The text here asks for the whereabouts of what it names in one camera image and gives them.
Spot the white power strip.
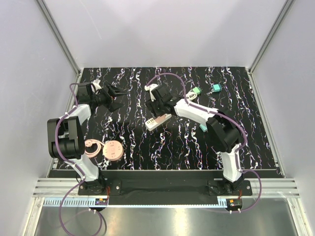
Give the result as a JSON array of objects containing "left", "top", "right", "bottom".
[{"left": 145, "top": 118, "right": 162, "bottom": 131}]

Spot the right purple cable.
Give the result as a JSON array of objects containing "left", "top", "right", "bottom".
[{"left": 146, "top": 72, "right": 262, "bottom": 212}]

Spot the black marbled table mat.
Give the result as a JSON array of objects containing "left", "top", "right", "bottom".
[{"left": 81, "top": 66, "right": 277, "bottom": 170}]

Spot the teal plug adapter near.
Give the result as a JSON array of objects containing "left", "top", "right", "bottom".
[{"left": 199, "top": 124, "right": 207, "bottom": 132}]

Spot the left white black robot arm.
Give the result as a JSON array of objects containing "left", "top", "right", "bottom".
[{"left": 47, "top": 81, "right": 126, "bottom": 195}]

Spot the left aluminium frame post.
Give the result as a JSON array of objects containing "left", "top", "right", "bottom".
[{"left": 35, "top": 0, "right": 81, "bottom": 77}]

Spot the aluminium frame post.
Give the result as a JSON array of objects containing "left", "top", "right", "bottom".
[
  {"left": 248, "top": 0, "right": 295, "bottom": 74},
  {"left": 35, "top": 0, "right": 81, "bottom": 77}
]

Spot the pink coiled cable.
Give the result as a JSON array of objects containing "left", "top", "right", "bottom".
[{"left": 85, "top": 139, "right": 105, "bottom": 158}]

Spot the teal plug adapter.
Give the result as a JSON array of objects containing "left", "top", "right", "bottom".
[
  {"left": 212, "top": 84, "right": 222, "bottom": 93},
  {"left": 199, "top": 124, "right": 207, "bottom": 132}
]

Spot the green plug adapter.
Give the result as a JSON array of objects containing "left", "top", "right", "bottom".
[{"left": 192, "top": 87, "right": 201, "bottom": 95}]

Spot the pink round power socket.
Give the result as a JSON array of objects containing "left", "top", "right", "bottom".
[{"left": 102, "top": 140, "right": 124, "bottom": 161}]

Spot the pink cube plug adapter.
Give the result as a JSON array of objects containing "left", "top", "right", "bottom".
[{"left": 155, "top": 114, "right": 172, "bottom": 125}]

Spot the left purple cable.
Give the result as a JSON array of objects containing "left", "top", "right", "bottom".
[{"left": 55, "top": 83, "right": 109, "bottom": 234}]

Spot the purple cable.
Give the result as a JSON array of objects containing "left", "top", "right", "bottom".
[
  {"left": 55, "top": 83, "right": 109, "bottom": 234},
  {"left": 146, "top": 72, "right": 262, "bottom": 212}
]

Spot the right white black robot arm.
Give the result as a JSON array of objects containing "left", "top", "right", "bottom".
[{"left": 145, "top": 84, "right": 244, "bottom": 195}]

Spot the teal plug adapter far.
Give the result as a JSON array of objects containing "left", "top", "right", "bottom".
[{"left": 212, "top": 84, "right": 222, "bottom": 93}]

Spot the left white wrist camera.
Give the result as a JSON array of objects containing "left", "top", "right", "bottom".
[{"left": 93, "top": 79, "right": 102, "bottom": 92}]

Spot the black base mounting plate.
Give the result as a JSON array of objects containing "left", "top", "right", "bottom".
[{"left": 78, "top": 170, "right": 252, "bottom": 207}]

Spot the white slotted cable duct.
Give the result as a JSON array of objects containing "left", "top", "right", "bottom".
[{"left": 43, "top": 197, "right": 108, "bottom": 207}]

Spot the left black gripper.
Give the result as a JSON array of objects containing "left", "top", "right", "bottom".
[{"left": 91, "top": 81, "right": 127, "bottom": 113}]

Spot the right aluminium frame post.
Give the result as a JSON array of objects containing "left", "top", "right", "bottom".
[{"left": 248, "top": 0, "right": 295, "bottom": 74}]

